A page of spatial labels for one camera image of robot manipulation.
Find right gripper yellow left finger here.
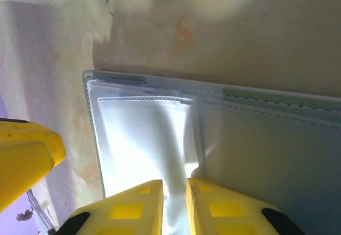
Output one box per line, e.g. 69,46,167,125
54,179,164,235

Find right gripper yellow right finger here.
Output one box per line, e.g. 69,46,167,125
185,177,307,235

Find grey-green card holder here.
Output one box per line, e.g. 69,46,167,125
82,69,341,235

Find aluminium side rail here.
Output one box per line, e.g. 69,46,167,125
26,188,59,233

